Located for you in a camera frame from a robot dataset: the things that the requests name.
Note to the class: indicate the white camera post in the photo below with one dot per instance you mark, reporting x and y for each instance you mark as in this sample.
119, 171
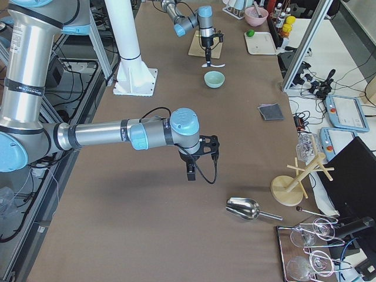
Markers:
134, 78

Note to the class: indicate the metal tube with black cap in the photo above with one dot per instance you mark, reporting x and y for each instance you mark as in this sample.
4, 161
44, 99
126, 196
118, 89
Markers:
256, 7

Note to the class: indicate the crystal glass dish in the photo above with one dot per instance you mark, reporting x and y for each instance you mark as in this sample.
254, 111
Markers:
307, 147

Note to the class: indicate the green lime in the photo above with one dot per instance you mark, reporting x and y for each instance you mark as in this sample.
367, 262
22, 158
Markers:
250, 33

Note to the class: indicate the cream rabbit tray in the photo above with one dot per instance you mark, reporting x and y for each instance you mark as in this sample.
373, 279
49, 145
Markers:
261, 43

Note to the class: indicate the pink bowl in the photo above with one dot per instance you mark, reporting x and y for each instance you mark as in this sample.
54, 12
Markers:
252, 18

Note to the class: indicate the bamboo cutting board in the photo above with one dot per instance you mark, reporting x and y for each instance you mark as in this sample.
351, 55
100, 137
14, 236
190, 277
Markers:
196, 49

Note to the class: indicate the aluminium frame post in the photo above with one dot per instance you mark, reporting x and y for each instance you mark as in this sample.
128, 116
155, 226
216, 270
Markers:
315, 22

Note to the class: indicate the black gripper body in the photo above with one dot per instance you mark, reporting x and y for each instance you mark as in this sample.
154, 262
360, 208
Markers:
188, 157
207, 42

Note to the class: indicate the black headset stand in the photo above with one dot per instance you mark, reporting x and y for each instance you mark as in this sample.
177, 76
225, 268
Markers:
285, 59

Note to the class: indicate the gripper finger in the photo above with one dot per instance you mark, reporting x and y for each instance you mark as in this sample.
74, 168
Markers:
207, 56
189, 173
192, 173

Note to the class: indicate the yellow lemon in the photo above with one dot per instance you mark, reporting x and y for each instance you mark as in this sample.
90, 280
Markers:
290, 20

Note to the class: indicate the white ceramic spoon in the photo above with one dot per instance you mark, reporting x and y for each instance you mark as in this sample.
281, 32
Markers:
213, 65

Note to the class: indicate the wooden mug tree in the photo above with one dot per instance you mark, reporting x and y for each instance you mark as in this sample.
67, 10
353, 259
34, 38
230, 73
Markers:
289, 191

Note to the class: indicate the grey folded cloth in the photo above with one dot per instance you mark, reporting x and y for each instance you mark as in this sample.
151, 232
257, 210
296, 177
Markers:
271, 112

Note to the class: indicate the light green bowl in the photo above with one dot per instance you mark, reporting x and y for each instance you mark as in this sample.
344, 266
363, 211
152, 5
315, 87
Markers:
214, 79

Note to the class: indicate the black monitor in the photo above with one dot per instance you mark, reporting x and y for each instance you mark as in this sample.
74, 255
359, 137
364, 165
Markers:
352, 190

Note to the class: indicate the metal scoop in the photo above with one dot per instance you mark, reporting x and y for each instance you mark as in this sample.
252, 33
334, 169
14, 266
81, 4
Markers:
248, 209

